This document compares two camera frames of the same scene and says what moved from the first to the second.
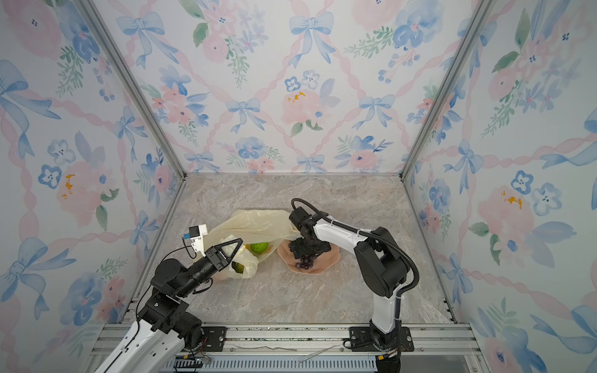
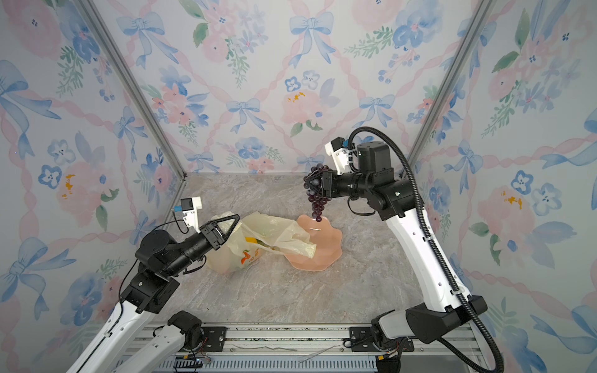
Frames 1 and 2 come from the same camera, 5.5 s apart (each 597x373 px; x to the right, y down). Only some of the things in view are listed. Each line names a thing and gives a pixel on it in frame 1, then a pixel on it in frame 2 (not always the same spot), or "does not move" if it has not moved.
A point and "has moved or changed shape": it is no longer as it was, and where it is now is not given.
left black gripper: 219,257 -> 211,228
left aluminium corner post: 132,82 does not move
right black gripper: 298,250 -> 329,183
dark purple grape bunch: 305,262 -> 312,183
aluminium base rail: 322,348 does not move
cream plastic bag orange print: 260,230 has moved or changed shape
